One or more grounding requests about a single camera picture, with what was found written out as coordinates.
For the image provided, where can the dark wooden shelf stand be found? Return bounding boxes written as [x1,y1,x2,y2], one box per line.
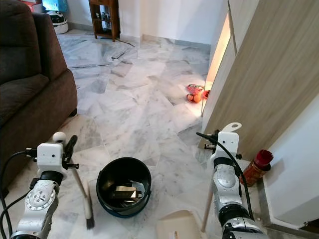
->
[88,0,121,42]

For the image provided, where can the red and orange toy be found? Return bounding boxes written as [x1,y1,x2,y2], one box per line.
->
[186,83,211,104]

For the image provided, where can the black round bucket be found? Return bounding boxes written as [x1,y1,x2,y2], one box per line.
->
[96,157,152,218]

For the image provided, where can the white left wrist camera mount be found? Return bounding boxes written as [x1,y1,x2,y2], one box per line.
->
[36,143,66,174]

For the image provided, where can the white round appliance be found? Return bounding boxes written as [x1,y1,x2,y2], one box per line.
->
[48,11,69,34]

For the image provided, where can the red lidded orange bottle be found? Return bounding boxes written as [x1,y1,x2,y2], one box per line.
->
[240,149,274,188]

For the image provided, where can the wooden handled hand broom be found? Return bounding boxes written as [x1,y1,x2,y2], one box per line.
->
[52,132,95,231]

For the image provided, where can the light wood cabinet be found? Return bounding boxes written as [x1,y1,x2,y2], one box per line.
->
[199,0,319,161]

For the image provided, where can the blue box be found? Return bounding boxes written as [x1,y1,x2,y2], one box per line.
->
[42,0,68,12]

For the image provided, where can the dark brown fabric sofa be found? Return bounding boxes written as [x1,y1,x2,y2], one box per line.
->
[0,0,78,196]

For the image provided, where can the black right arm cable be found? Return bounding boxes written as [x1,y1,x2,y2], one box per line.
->
[196,131,255,220]

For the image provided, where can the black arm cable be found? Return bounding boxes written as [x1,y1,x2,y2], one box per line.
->
[196,131,255,220]
[0,148,38,239]

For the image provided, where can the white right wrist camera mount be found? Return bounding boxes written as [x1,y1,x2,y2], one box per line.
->
[216,122,243,160]

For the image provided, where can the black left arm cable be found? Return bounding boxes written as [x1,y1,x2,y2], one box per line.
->
[0,148,38,239]

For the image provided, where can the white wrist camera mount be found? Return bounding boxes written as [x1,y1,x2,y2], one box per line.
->
[216,122,243,160]
[36,143,66,174]

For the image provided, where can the beige dustpan with wooden handle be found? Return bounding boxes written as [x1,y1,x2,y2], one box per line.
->
[156,187,215,239]

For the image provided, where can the brown box scrap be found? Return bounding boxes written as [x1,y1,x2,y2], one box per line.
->
[110,185,138,201]

